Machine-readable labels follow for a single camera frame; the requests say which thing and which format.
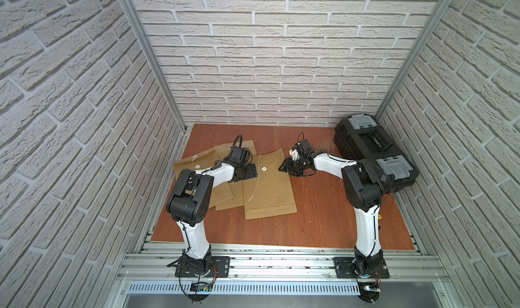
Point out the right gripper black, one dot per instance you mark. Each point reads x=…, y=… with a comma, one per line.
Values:
x=288, y=166

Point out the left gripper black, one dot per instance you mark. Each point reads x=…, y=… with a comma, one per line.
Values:
x=248, y=172

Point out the brown kraft file bag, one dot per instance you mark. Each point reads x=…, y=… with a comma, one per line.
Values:
x=270, y=193

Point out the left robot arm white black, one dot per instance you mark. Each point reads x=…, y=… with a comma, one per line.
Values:
x=189, y=203

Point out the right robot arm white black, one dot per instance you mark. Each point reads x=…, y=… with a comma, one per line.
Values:
x=364, y=191

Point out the middle brown file bag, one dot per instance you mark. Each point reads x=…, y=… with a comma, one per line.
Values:
x=236, y=187

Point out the left brown file bag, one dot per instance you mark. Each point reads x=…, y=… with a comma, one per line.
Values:
x=202, y=161

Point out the black plastic toolbox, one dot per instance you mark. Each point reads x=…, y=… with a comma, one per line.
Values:
x=359, y=137

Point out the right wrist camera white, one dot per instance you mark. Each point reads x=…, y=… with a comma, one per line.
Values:
x=294, y=153

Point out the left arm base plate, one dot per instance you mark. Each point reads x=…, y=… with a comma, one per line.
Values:
x=218, y=266

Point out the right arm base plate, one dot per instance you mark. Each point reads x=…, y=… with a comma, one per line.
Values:
x=345, y=267

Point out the aluminium rail frame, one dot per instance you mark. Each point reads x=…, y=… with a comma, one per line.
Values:
x=263, y=269

